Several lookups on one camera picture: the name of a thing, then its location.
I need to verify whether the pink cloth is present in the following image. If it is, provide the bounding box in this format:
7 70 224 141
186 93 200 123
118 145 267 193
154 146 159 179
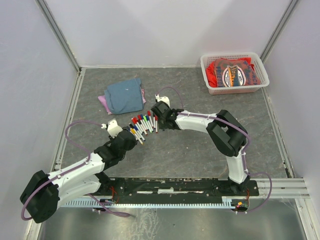
97 88 147 115

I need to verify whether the white plastic basket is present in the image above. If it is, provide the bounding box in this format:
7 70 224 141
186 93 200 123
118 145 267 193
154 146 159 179
200 52 270 95

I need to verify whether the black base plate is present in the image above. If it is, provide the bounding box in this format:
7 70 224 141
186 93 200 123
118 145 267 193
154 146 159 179
92 177 259 202

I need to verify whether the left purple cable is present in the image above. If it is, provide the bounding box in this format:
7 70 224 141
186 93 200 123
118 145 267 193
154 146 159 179
21 120 131 220

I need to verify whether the red printed cloth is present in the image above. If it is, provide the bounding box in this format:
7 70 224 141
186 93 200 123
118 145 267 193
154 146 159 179
205 57 261 88

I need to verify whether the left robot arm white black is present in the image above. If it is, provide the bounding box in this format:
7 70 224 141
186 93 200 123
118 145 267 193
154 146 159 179
20 130 137 224

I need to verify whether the green cap marker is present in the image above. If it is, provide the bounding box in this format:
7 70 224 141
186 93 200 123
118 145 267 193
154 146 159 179
143 115 153 133

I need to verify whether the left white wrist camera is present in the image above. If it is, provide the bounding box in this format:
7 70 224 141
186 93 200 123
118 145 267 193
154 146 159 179
100 118 123 138

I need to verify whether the blue cloth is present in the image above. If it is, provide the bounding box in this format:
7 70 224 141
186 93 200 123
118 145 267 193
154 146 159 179
104 78 144 115

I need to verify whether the blue cap marker with eraser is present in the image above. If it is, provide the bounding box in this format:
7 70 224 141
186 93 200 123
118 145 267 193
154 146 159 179
147 110 155 131

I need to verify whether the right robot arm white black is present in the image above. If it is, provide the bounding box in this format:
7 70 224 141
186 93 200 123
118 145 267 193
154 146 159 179
151 101 250 196

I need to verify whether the yellow cap marker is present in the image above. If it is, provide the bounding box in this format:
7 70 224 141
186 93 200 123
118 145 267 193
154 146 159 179
130 128 144 145

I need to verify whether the aluminium rail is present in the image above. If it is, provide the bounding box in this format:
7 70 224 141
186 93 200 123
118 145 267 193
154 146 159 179
255 178 310 199

